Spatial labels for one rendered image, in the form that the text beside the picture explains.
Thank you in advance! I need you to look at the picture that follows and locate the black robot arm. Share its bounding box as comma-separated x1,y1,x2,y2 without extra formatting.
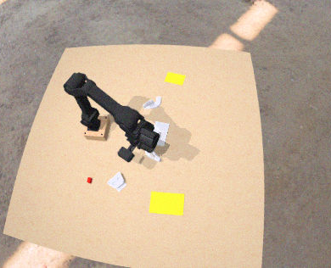
63,72,160,153

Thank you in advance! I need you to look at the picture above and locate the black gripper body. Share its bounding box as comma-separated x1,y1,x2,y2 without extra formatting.
117,121,154,162

